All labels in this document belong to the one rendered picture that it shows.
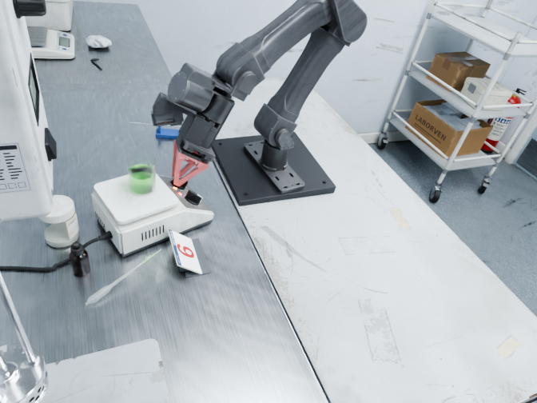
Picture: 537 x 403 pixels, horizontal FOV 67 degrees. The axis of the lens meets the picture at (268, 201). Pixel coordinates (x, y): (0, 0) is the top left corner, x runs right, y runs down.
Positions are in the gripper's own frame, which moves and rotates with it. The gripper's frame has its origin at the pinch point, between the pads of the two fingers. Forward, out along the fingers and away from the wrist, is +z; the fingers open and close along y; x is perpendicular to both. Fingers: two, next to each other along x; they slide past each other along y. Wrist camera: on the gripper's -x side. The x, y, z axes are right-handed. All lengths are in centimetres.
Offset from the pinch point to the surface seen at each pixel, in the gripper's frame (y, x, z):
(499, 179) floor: -129, 248, -49
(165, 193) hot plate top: 7.9, -2.9, 0.7
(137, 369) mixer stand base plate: 35.3, -1.9, 16.4
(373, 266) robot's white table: 21.3, 38.4, -6.6
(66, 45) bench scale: -79, -32, 0
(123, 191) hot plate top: 6.9, -9.7, 4.0
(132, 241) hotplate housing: 13.7, -5.7, 9.3
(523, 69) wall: -166, 237, -125
